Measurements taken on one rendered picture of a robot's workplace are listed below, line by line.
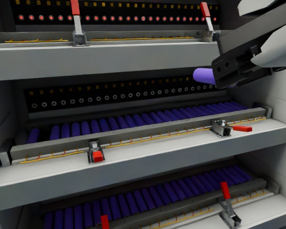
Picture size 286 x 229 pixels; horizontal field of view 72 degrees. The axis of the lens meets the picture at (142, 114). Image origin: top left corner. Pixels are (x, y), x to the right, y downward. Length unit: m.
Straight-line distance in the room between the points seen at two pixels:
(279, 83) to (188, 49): 0.26
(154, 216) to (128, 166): 0.16
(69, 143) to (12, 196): 0.11
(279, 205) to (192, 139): 0.29
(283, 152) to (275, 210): 0.14
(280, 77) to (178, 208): 0.39
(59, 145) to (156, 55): 0.24
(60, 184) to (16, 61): 0.20
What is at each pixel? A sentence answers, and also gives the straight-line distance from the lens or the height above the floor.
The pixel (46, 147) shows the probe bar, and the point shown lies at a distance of 0.39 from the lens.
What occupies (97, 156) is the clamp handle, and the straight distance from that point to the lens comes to 0.29.
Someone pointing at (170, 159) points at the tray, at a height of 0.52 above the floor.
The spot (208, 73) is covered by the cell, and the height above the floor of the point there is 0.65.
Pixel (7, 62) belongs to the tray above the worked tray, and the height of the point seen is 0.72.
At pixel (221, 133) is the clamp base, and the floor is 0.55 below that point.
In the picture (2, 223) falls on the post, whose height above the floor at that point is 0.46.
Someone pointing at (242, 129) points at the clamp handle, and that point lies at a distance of 0.41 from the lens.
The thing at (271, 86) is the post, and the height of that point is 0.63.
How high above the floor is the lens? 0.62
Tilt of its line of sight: 2 degrees down
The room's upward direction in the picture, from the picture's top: 7 degrees counter-clockwise
